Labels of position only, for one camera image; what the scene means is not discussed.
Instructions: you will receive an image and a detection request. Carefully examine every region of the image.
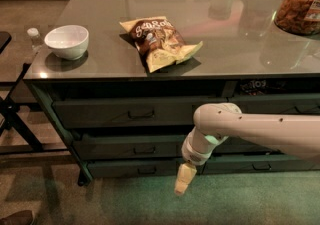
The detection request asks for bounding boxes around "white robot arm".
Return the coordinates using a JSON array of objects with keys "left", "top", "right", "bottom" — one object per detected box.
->
[{"left": 174, "top": 103, "right": 320, "bottom": 196}]

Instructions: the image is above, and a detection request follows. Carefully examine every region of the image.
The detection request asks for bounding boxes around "dark snack bag in drawer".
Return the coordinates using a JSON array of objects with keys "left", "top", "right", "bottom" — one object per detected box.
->
[{"left": 239, "top": 79, "right": 286, "bottom": 96}]

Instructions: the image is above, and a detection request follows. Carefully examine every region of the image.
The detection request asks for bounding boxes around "dark green drawer cabinet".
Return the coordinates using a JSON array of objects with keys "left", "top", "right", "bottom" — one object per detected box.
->
[{"left": 25, "top": 0, "right": 320, "bottom": 184}]

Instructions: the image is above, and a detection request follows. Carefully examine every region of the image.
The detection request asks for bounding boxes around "brown yellow chip bag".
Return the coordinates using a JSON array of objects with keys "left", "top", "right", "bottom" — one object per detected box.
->
[{"left": 120, "top": 16, "right": 203, "bottom": 73}]

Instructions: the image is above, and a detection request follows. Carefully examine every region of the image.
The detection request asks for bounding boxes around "brown shoe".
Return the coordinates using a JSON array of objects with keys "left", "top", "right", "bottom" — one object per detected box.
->
[{"left": 0, "top": 210, "right": 35, "bottom": 225}]

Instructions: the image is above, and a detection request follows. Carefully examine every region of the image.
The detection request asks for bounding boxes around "white ceramic bowl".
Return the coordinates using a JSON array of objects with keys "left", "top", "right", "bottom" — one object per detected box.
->
[{"left": 44, "top": 25, "right": 89, "bottom": 60}]

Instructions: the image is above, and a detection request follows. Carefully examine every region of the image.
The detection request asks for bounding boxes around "snack jar with black lid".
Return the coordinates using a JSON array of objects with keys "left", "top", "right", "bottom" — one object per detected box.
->
[{"left": 274, "top": 0, "right": 320, "bottom": 35}]

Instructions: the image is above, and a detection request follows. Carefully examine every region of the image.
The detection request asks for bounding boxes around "black folding table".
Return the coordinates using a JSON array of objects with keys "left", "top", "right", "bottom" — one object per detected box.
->
[{"left": 0, "top": 31, "right": 68, "bottom": 155}]

